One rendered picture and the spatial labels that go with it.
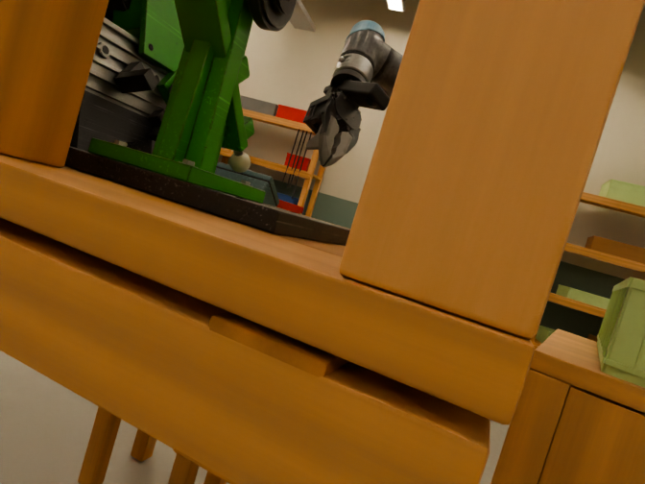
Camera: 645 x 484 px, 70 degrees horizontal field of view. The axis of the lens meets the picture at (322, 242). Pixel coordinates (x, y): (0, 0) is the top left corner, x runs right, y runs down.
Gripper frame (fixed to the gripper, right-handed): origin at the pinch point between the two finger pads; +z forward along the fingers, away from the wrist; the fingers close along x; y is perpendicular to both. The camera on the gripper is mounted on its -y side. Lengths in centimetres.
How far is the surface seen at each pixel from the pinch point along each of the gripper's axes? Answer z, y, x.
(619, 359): 16, -33, -48
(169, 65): -3.6, 14.9, 26.8
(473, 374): 43, -44, 22
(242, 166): 16.4, -5.6, 16.8
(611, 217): -320, 80, -483
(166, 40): -6.4, 14.0, 29.4
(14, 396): 54, 142, -11
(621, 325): 11, -34, -45
